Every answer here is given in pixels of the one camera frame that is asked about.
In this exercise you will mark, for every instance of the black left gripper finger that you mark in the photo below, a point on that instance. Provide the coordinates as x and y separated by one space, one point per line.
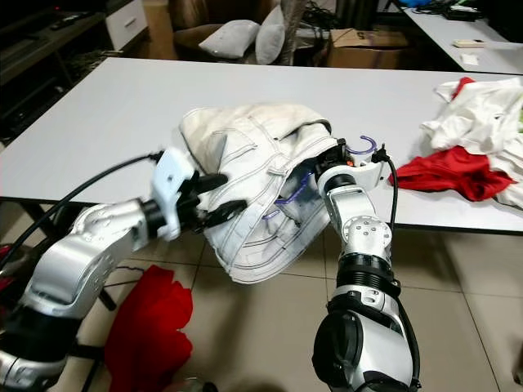
227 214
215 182

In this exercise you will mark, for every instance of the cream denim jacket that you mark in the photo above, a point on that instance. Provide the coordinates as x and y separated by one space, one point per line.
261 139

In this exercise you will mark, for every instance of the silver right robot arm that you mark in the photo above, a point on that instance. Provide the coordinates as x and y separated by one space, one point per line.
364 237

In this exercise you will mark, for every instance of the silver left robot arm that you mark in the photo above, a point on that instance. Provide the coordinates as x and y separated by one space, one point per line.
82 261

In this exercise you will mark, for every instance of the flat cardboard box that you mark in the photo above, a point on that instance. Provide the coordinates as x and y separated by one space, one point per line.
364 49

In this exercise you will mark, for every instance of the red garment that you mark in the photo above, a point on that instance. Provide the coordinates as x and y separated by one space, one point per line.
449 171

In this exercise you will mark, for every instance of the red cloth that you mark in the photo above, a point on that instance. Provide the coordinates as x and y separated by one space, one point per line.
147 327

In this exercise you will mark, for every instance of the narrow grey pillow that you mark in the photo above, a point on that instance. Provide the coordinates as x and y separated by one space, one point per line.
270 37

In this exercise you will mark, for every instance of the grey patterned cloth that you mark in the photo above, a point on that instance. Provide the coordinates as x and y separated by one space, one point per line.
292 16

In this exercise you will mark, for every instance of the white garment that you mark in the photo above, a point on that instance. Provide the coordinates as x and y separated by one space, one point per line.
482 114

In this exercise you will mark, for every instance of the white paper slip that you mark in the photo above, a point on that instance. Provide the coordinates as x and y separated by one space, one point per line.
472 60

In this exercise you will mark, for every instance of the blue item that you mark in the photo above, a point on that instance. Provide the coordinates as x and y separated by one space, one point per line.
423 5

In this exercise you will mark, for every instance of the beige remote control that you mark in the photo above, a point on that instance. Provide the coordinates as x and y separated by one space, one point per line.
472 42

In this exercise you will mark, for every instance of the white drawer cabinet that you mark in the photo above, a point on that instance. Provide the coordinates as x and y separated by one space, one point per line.
127 24

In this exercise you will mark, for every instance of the black device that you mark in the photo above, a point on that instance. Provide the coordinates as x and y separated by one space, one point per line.
463 11

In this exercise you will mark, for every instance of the magenta vacuum cleaner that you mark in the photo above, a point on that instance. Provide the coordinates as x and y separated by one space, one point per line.
6 278

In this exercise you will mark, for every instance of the black television stand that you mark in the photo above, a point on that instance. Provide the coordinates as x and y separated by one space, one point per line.
41 82

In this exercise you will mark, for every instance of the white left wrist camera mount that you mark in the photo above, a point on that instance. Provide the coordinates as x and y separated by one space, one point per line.
172 175

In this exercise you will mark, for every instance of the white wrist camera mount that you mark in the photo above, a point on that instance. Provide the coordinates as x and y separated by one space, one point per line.
172 175
372 171

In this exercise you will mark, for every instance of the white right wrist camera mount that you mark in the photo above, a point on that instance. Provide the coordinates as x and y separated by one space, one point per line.
372 171

